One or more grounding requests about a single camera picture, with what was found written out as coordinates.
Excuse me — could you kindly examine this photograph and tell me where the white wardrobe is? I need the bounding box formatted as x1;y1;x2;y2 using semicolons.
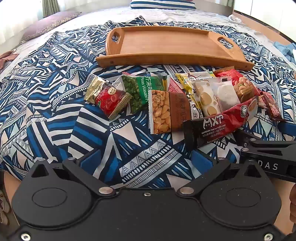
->
233;0;294;42

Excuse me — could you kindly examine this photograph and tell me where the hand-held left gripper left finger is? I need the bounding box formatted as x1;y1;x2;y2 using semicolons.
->
30;149;115;198

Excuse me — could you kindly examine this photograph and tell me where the person's right hand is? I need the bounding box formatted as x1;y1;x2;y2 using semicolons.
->
290;185;296;223

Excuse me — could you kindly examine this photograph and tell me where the blue patterned blanket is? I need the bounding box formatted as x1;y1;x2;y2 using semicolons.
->
0;20;296;193

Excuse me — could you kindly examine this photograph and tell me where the yellow and white packet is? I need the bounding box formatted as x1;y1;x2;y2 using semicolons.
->
175;71;216;116

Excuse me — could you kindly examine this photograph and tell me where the light blue cloth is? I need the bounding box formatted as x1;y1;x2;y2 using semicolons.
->
274;42;296;67

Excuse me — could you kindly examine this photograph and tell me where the translucent white cake packet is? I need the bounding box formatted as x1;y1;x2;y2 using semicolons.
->
208;76;241;112

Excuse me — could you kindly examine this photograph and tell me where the gold and red candy packet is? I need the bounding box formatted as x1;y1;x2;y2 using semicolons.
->
84;75;133;120

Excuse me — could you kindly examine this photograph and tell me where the green curtain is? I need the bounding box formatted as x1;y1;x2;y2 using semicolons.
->
42;0;63;14

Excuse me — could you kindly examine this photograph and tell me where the clear round biscuit packet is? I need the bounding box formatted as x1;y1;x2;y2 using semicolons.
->
188;80;223;117

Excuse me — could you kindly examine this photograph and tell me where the blue striped pillow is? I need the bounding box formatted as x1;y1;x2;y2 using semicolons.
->
129;0;197;10

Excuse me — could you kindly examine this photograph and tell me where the red mixed nut packet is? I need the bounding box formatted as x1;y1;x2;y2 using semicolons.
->
214;66;260;103

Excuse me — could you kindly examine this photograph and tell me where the clear pink-ended packet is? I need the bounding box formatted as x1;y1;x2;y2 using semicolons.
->
111;75;126;90

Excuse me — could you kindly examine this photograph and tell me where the brown cloth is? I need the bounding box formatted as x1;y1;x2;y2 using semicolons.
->
0;51;19;70

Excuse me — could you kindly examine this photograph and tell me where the purple floral pillow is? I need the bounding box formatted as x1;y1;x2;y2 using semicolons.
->
20;11;82;44

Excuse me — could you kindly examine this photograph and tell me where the green peas packet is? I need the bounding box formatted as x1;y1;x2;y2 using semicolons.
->
121;72;171;114

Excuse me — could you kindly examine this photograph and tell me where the brown peanut packet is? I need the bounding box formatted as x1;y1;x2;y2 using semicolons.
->
148;90;192;134

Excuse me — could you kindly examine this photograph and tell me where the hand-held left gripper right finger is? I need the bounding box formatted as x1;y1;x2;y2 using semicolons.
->
177;150;269;197

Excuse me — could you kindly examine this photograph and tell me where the small dark red packet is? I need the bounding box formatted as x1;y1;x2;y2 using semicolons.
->
258;91;286;122

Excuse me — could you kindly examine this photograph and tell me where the black and red stick packet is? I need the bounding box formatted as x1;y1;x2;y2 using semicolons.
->
183;95;259;151

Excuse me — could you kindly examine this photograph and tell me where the wooden tray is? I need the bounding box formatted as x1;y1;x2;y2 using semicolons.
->
95;25;255;71

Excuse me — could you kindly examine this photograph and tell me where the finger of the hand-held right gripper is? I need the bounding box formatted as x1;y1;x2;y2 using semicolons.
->
235;130;296;153
279;123;296;141

